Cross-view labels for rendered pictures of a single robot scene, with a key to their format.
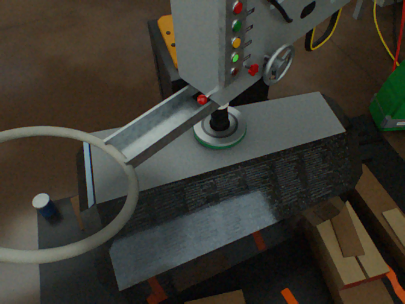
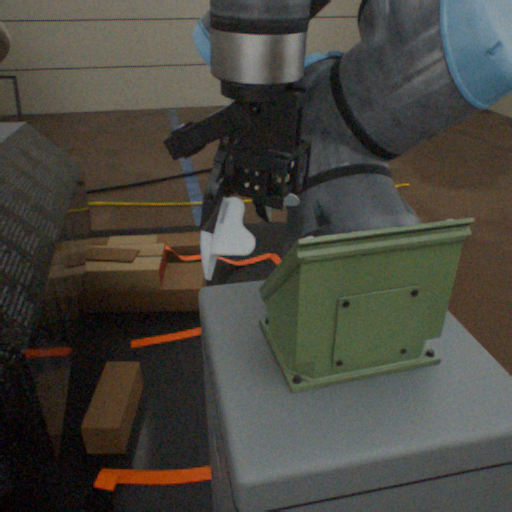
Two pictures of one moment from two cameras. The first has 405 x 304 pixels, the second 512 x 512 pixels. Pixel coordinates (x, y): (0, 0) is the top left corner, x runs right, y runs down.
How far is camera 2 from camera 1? 1.30 m
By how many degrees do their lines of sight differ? 62
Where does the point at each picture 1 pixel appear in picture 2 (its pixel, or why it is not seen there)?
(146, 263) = (14, 301)
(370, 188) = not seen: hidden behind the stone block
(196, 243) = (33, 255)
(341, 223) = (97, 253)
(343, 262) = (137, 264)
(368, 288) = (170, 271)
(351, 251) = (131, 255)
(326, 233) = (98, 266)
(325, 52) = not seen: outside the picture
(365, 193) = not seen: hidden behind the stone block
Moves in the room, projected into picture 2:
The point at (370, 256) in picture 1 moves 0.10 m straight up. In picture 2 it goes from (144, 248) to (141, 229)
